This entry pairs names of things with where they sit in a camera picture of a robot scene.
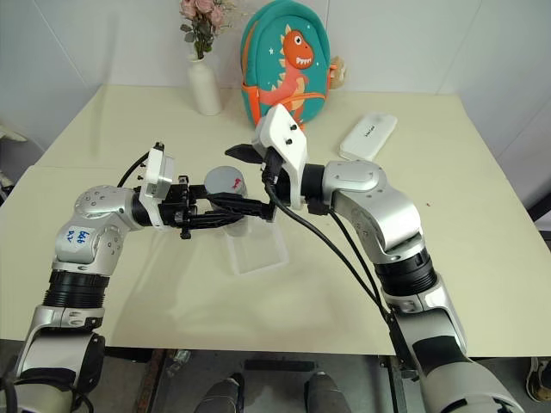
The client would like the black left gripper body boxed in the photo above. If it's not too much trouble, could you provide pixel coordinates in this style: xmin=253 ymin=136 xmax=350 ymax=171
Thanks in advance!
xmin=158 ymin=174 xmax=207 ymax=241

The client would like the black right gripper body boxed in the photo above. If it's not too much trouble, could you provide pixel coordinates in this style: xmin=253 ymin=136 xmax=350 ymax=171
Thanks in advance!
xmin=259 ymin=147 xmax=294 ymax=208

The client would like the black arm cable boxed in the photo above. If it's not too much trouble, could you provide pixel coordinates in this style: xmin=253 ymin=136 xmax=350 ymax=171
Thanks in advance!
xmin=116 ymin=153 xmax=150 ymax=189
xmin=261 ymin=170 xmax=395 ymax=329
xmin=306 ymin=199 xmax=398 ymax=329

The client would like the black bar under table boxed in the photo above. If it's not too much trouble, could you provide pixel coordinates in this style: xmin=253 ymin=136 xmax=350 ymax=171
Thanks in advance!
xmin=242 ymin=358 xmax=318 ymax=373

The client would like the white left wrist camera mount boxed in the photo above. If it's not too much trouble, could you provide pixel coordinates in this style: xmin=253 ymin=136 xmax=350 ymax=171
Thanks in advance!
xmin=137 ymin=140 xmax=178 ymax=234

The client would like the clear plastic box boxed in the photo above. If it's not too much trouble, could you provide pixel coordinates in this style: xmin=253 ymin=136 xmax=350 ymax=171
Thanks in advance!
xmin=220 ymin=213 xmax=290 ymax=277

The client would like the white ceramic vase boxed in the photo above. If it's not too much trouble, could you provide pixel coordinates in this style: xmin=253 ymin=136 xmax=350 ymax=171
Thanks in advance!
xmin=186 ymin=57 xmax=223 ymax=117

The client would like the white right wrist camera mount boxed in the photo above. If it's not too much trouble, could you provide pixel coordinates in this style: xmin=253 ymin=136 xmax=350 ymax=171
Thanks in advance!
xmin=251 ymin=102 xmax=309 ymax=210

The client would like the dark object beside table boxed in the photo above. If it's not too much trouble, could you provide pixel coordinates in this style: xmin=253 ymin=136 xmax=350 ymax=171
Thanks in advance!
xmin=0 ymin=169 xmax=16 ymax=204

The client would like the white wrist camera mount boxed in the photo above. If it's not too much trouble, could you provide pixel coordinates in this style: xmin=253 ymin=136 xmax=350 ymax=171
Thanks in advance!
xmin=251 ymin=102 xmax=309 ymax=210
xmin=137 ymin=140 xmax=178 ymax=234

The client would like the brown plush toy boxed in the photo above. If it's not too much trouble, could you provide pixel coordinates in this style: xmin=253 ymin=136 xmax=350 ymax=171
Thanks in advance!
xmin=327 ymin=54 xmax=351 ymax=89

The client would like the teal dinosaur backpack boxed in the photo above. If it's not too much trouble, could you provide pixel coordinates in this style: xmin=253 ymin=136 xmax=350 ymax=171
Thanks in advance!
xmin=238 ymin=0 xmax=333 ymax=133

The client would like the gray metal table frame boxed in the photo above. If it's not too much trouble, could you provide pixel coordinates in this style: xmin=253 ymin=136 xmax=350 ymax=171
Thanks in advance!
xmin=377 ymin=354 xmax=422 ymax=413

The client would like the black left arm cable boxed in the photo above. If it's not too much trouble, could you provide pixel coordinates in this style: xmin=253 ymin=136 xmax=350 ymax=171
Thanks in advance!
xmin=116 ymin=153 xmax=150 ymax=189

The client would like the dark furniture piece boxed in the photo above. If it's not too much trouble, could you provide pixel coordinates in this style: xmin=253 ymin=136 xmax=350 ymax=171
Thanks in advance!
xmin=528 ymin=182 xmax=551 ymax=225

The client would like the pink flower bouquet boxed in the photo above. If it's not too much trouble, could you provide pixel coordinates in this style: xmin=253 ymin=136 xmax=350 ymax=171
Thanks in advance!
xmin=177 ymin=0 xmax=237 ymax=62

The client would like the gray jar lid red mark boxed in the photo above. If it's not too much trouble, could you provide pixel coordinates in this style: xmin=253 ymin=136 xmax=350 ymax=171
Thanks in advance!
xmin=202 ymin=164 xmax=249 ymax=200

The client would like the white object beside table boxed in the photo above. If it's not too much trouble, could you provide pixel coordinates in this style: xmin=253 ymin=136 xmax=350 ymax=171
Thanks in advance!
xmin=0 ymin=121 xmax=29 ymax=144

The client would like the white and black shoe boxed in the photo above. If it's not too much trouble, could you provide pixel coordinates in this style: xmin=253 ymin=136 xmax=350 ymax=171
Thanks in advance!
xmin=525 ymin=356 xmax=551 ymax=404

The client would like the white oblong case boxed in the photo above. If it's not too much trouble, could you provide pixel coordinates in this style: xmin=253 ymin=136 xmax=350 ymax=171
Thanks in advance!
xmin=337 ymin=110 xmax=399 ymax=163

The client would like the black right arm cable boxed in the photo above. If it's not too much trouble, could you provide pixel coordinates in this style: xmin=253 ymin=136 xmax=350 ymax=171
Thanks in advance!
xmin=261 ymin=170 xmax=395 ymax=329
xmin=306 ymin=199 xmax=398 ymax=329

